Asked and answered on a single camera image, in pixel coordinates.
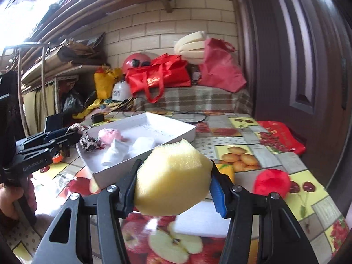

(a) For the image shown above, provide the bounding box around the fruit print tablecloth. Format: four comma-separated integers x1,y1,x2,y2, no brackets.
0,110,350,264

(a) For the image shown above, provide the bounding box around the plain yellow sponge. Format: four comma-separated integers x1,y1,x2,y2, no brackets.
134,139,214,216

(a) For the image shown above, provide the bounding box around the chrome tube frame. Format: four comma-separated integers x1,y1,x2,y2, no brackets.
0,42,53,135

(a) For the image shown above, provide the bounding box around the light red fabric bag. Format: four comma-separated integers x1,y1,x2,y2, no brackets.
196,38,247,93

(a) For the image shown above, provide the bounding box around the black cable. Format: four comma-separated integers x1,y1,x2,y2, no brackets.
121,110,208,124

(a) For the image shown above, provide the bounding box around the zebra striped scrunchie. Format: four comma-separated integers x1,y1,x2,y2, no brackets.
79,133,103,152

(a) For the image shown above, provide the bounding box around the white foam block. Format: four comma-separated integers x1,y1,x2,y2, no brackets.
174,199,234,238

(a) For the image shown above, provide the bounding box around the cream foam roll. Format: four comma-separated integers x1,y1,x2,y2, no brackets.
174,30,211,65

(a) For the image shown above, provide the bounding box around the white cardboard box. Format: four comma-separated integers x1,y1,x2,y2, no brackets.
75,112,197,189

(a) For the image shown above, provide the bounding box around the person's left hand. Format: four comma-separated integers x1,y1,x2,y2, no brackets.
0,186,25,221

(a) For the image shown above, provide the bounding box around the black plastic bag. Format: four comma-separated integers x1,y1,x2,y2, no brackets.
62,89,83,113

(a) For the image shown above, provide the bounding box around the yellow cloth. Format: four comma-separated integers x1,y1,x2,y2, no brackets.
73,97,110,119

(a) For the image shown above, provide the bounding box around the pink plush toy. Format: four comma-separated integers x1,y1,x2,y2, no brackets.
98,128,124,145

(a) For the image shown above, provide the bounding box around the red tote bag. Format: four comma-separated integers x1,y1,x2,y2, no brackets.
125,53,191,103

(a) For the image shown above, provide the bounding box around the yellow shelf curtain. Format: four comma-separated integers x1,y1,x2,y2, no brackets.
22,85,55,132

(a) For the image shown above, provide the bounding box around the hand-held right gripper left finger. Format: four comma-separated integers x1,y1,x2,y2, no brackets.
33,159,142,264

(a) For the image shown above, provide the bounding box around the white helmet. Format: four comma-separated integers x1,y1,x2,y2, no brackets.
111,80,132,101

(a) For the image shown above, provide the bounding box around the stack of cardboard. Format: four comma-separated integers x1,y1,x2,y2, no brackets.
56,31,106,64

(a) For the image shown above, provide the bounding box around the red helmet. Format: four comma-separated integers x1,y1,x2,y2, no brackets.
122,52,152,73

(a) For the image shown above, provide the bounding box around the yellow shopping bag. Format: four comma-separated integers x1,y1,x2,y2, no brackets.
94,64,123,99

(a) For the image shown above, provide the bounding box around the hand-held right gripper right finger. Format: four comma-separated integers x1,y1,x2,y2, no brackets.
209,159,317,264

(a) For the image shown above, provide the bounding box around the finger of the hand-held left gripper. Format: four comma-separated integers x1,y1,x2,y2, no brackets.
48,141,71,157
41,126,83,143

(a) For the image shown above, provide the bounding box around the plaid blanket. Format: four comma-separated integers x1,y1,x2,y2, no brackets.
135,85,252,114

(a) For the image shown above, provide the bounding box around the metal storage shelf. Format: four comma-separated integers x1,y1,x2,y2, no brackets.
16,41,110,132

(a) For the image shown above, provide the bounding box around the red tomato soft toy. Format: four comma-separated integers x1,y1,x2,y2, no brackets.
253,170,291,199

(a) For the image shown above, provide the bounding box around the white cloth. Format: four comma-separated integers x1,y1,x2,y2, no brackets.
102,139,130,168

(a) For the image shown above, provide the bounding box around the dark purple door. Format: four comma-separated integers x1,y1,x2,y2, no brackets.
234,0,352,198

